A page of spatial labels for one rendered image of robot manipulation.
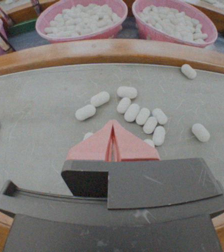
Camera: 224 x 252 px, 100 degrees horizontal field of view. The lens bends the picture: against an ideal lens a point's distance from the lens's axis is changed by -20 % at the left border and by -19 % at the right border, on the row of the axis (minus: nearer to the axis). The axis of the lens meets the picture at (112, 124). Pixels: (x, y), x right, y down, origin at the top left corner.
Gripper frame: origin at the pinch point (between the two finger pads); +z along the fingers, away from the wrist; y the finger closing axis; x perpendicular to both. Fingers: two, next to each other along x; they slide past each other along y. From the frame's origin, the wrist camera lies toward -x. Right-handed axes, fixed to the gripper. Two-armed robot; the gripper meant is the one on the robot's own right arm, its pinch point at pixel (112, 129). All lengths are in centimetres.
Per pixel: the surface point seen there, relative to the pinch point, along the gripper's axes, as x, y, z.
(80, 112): 2.0, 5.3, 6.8
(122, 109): 1.8, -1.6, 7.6
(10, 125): 4.7, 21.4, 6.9
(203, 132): 4.0, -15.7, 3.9
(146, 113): 2.2, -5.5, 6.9
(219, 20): -24, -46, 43
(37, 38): -13, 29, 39
